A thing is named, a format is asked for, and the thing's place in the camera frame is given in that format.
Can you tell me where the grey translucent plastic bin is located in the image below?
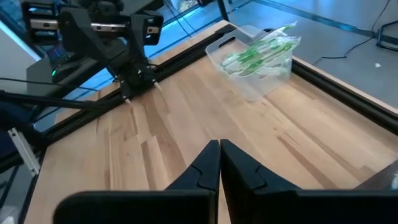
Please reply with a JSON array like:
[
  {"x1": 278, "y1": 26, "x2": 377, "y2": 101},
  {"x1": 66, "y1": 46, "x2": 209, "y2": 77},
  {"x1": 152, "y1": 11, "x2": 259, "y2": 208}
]
[{"x1": 354, "y1": 159, "x2": 398, "y2": 191}]

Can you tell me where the black computer mouse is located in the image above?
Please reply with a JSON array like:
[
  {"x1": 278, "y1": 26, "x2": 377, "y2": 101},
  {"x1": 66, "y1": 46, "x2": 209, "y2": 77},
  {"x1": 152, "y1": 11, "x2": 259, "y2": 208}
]
[{"x1": 50, "y1": 58, "x2": 80, "y2": 82}]

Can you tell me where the silver metal bracket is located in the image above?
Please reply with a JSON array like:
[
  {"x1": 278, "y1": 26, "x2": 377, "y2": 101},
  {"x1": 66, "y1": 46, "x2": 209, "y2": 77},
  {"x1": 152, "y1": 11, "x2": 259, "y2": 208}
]
[{"x1": 7, "y1": 126, "x2": 42, "y2": 177}]

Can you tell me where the clear plastic bin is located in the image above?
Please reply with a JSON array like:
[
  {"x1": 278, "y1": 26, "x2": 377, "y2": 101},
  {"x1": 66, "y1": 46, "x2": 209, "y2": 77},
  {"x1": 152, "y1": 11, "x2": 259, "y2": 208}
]
[{"x1": 205, "y1": 21, "x2": 303, "y2": 102}]

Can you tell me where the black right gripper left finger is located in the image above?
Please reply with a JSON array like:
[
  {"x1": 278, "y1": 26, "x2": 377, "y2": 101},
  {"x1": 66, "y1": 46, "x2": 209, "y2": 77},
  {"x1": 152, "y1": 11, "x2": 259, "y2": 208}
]
[{"x1": 53, "y1": 139, "x2": 221, "y2": 224}]

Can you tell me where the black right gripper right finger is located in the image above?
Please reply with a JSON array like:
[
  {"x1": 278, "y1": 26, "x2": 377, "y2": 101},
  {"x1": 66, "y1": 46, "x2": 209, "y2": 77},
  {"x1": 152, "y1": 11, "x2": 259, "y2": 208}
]
[{"x1": 221, "y1": 139, "x2": 398, "y2": 224}]

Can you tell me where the black fan cable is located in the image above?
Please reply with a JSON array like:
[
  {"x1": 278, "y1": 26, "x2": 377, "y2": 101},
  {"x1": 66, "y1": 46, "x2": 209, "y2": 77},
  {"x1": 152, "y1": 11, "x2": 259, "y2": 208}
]
[{"x1": 312, "y1": 0, "x2": 393, "y2": 65}]

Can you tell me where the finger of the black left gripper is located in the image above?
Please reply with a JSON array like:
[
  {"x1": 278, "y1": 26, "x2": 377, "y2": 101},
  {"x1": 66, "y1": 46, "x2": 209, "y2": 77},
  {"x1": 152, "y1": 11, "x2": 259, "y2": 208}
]
[
  {"x1": 58, "y1": 6, "x2": 138, "y2": 98},
  {"x1": 129, "y1": 14, "x2": 162, "y2": 95}
]

